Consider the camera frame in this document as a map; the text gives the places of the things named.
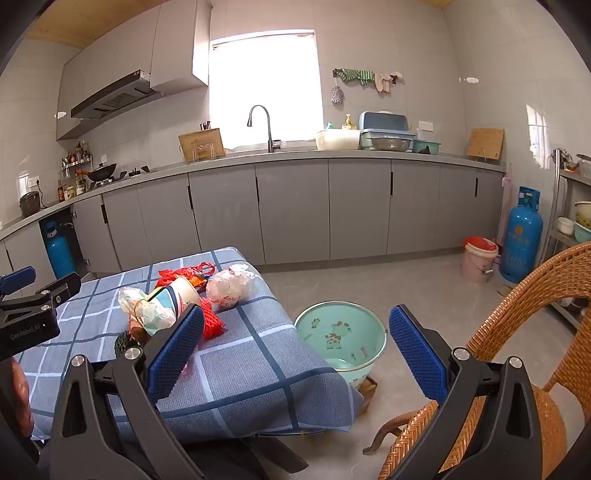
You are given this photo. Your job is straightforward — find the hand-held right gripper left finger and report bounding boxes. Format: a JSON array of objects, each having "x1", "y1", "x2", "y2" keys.
[{"x1": 39, "y1": 302, "x2": 206, "y2": 480}]

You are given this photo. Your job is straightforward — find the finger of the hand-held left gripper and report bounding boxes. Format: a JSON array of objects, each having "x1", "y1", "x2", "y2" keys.
[
  {"x1": 0, "y1": 266, "x2": 37, "y2": 296},
  {"x1": 28, "y1": 272, "x2": 81, "y2": 309}
]

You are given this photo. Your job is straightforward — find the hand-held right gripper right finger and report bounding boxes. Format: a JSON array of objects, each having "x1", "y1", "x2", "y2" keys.
[{"x1": 389, "y1": 304, "x2": 546, "y2": 480}]

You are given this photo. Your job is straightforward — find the red foam net sleeve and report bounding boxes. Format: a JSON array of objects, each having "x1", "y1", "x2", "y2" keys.
[{"x1": 180, "y1": 298, "x2": 228, "y2": 376}]

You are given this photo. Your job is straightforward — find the mint green giraffe print basin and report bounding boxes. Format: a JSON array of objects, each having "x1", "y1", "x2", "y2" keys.
[{"x1": 294, "y1": 301, "x2": 387, "y2": 385}]

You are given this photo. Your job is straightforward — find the person's left hand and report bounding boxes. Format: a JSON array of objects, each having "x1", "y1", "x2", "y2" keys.
[{"x1": 10, "y1": 357, "x2": 34, "y2": 437}]

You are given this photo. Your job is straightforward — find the striped paper cup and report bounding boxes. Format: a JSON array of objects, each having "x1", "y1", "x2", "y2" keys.
[{"x1": 148, "y1": 276, "x2": 202, "y2": 324}]

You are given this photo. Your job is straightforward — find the crumpled white wrapper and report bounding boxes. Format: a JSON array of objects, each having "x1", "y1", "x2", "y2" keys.
[{"x1": 117, "y1": 286, "x2": 176, "y2": 335}]

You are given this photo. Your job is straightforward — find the dark rice cooker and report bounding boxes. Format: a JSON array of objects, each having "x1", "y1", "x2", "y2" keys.
[{"x1": 19, "y1": 191, "x2": 43, "y2": 219}]

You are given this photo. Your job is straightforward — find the red plastic bag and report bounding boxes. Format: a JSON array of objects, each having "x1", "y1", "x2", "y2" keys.
[{"x1": 154, "y1": 262, "x2": 218, "y2": 289}]

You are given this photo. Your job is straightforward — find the blue checked tablecloth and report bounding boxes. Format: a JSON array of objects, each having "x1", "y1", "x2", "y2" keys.
[{"x1": 14, "y1": 247, "x2": 365, "y2": 439}]

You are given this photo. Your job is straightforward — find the crumpled white plastic bag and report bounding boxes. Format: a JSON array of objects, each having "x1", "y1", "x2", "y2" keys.
[{"x1": 205, "y1": 264, "x2": 257, "y2": 311}]

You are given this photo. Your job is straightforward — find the pink plastic bucket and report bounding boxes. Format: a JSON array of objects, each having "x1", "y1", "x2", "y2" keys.
[{"x1": 462, "y1": 236, "x2": 500, "y2": 286}]

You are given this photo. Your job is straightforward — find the black wok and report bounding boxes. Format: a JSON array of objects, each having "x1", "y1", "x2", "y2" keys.
[{"x1": 76, "y1": 162, "x2": 117, "y2": 182}]

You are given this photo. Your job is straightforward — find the red bin liner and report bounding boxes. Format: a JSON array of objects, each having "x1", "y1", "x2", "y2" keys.
[{"x1": 464, "y1": 236, "x2": 499, "y2": 253}]

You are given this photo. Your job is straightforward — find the gas stove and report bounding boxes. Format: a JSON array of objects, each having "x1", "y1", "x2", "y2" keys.
[{"x1": 88, "y1": 167, "x2": 153, "y2": 190}]

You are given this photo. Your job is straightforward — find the brown wicker chair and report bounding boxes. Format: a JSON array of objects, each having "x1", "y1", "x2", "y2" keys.
[{"x1": 362, "y1": 240, "x2": 591, "y2": 480}]

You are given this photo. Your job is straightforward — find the tall blue gas cylinder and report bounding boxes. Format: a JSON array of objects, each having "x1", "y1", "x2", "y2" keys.
[{"x1": 501, "y1": 186, "x2": 544, "y2": 284}]

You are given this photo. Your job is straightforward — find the grey kitchen base cabinets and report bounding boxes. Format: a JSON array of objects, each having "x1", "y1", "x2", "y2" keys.
[{"x1": 0, "y1": 154, "x2": 506, "y2": 282}]

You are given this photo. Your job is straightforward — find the black range hood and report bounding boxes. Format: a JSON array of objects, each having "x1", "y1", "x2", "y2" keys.
[{"x1": 70, "y1": 69, "x2": 162, "y2": 121}]

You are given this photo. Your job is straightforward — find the wooden cutting board with stand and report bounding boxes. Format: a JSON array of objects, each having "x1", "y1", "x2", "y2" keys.
[{"x1": 178, "y1": 128, "x2": 226, "y2": 162}]

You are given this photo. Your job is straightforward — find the pale green enamel basin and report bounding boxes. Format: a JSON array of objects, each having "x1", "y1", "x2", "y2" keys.
[{"x1": 574, "y1": 202, "x2": 591, "y2": 243}]

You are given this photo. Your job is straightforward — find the steel mixing bowl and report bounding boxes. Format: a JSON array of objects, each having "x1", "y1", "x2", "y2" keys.
[{"x1": 370, "y1": 137, "x2": 411, "y2": 152}]

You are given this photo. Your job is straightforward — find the plain wooden cutting board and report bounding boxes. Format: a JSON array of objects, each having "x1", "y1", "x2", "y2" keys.
[{"x1": 466, "y1": 128, "x2": 505, "y2": 161}]

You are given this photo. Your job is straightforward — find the white plastic tub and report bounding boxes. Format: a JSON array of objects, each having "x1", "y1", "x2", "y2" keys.
[{"x1": 316, "y1": 129, "x2": 361, "y2": 151}]

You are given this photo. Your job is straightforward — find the blue dish drainer with lid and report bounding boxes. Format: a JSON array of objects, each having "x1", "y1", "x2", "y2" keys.
[{"x1": 359, "y1": 111, "x2": 416, "y2": 152}]

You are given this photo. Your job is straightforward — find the steel shelf rack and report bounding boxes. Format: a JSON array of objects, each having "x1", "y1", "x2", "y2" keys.
[{"x1": 538, "y1": 148, "x2": 591, "y2": 330}]

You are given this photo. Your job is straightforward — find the steel gooseneck faucet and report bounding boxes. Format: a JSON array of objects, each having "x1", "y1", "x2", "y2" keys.
[{"x1": 247, "y1": 104, "x2": 281, "y2": 154}]

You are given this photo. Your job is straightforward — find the pink rubber gloves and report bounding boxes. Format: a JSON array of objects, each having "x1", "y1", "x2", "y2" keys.
[{"x1": 373, "y1": 71, "x2": 406, "y2": 94}]

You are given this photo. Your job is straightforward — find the green striped towel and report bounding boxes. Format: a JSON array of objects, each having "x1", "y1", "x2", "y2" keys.
[{"x1": 339, "y1": 69, "x2": 377, "y2": 88}]

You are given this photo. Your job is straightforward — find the bright window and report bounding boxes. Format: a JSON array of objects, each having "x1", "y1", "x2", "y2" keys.
[{"x1": 209, "y1": 31, "x2": 324, "y2": 151}]

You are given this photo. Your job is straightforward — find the wall spice rack with bottles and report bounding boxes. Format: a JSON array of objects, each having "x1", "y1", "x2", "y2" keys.
[{"x1": 61, "y1": 141, "x2": 93, "y2": 178}]

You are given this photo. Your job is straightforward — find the pink mop handle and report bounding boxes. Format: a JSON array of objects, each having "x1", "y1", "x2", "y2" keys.
[{"x1": 496, "y1": 175, "x2": 512, "y2": 245}]

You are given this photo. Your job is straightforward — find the grey wall cabinets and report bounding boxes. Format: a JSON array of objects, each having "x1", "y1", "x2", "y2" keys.
[{"x1": 55, "y1": 0, "x2": 211, "y2": 141}]

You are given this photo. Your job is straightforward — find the black wall hook rack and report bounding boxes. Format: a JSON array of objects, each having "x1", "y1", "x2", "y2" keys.
[{"x1": 333, "y1": 68, "x2": 399, "y2": 84}]

